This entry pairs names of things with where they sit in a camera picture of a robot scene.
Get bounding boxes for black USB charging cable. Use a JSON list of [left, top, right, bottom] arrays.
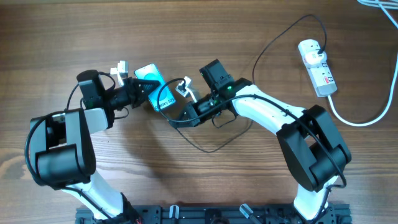
[[175, 14, 328, 154]]

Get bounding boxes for teal screen Galaxy smartphone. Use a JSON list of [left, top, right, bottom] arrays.
[[134, 63, 177, 113]]

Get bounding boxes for black camera cable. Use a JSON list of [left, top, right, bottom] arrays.
[[24, 71, 130, 218], [156, 77, 347, 189]]

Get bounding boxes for white USB charger plug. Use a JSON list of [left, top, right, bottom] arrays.
[[303, 50, 327, 68]]

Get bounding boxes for black left camera cable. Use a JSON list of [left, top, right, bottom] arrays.
[[24, 71, 130, 218]]

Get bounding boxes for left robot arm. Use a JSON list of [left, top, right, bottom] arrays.
[[24, 70, 160, 223]]

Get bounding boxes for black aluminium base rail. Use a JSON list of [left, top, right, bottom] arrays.
[[74, 203, 353, 224]]

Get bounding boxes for white power strip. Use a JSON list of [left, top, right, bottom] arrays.
[[298, 39, 337, 97]]

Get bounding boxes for black right camera cable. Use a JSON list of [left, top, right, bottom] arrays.
[[156, 77, 347, 189]]

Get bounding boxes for white power strip cord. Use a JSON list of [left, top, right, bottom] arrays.
[[326, 0, 398, 128]]

